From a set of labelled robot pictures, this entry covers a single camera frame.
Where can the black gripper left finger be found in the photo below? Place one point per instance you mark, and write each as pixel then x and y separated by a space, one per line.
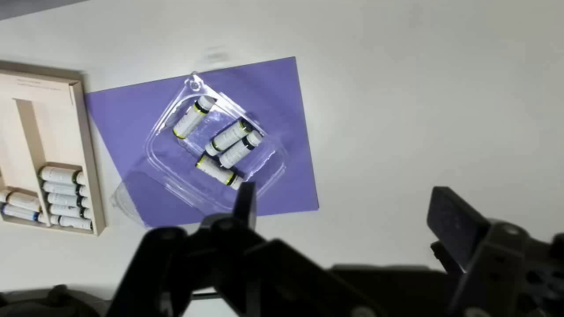
pixel 195 264

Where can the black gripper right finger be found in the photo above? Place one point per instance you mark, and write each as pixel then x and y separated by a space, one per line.
pixel 464 229

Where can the white bottle green band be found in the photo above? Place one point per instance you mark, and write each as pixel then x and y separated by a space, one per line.
pixel 59 174

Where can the clear plastic clamshell container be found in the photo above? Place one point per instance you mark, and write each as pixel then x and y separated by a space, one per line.
pixel 177 176

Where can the white bottle dark label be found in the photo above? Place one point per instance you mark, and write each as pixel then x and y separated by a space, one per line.
pixel 73 222

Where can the white bottle amber band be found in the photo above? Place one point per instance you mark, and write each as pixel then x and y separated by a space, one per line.
pixel 24 200

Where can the white bottle blue band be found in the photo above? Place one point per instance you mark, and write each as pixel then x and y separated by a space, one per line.
pixel 19 213

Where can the light wooden tray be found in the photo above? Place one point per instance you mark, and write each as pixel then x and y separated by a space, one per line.
pixel 59 116

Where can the purple mat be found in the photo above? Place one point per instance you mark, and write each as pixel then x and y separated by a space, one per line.
pixel 283 105

